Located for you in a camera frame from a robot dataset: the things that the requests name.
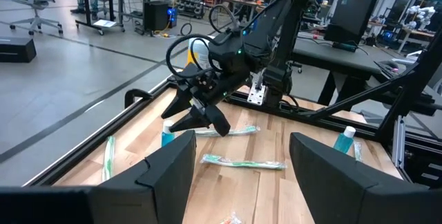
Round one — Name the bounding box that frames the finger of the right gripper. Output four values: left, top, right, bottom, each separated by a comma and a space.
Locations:
169, 106, 211, 133
160, 87, 193, 120

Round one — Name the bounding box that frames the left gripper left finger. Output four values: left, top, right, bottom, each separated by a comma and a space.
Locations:
90, 130, 197, 224

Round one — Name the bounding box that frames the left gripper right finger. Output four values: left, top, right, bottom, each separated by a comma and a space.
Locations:
289, 132, 378, 224

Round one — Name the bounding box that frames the blue mouthwash bottle white cap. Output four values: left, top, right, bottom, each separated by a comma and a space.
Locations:
160, 119, 176, 148
333, 125, 357, 155

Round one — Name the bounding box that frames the silver mounting plate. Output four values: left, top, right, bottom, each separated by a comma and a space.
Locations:
247, 80, 267, 106

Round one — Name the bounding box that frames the white wipes canister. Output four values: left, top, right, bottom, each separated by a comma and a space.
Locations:
187, 37, 222, 76

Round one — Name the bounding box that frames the wrapped orange toothbrush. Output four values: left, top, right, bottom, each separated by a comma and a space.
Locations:
219, 212, 244, 224

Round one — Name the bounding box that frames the black computer tower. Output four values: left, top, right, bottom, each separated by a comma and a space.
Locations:
143, 1, 179, 33

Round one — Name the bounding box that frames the black side table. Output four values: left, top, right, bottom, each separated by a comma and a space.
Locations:
291, 36, 421, 107

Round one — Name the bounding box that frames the large black monitor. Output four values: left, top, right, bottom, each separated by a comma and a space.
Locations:
323, 0, 388, 45

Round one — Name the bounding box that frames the black floor case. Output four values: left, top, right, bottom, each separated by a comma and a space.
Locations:
0, 36, 37, 64

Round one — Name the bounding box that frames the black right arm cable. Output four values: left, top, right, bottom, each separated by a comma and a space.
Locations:
164, 3, 242, 80

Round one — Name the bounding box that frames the black frame clamp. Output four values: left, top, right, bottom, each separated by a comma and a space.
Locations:
124, 88, 155, 110

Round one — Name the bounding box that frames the black aluminium rig frame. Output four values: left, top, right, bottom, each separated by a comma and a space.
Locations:
22, 26, 442, 190

